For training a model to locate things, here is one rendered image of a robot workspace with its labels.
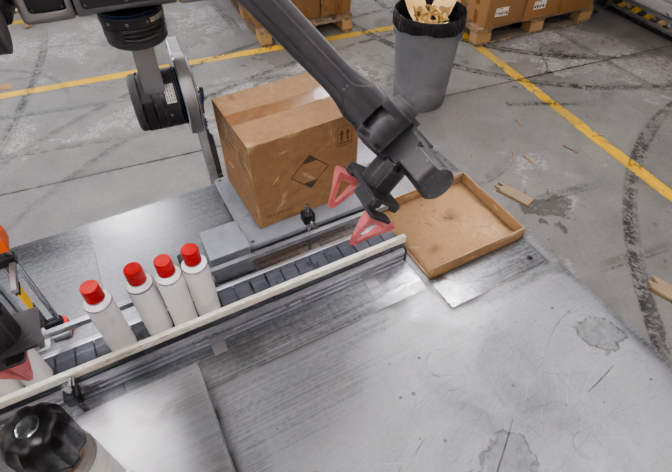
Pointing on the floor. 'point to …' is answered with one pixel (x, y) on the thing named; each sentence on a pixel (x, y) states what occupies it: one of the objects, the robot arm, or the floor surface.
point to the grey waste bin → (423, 69)
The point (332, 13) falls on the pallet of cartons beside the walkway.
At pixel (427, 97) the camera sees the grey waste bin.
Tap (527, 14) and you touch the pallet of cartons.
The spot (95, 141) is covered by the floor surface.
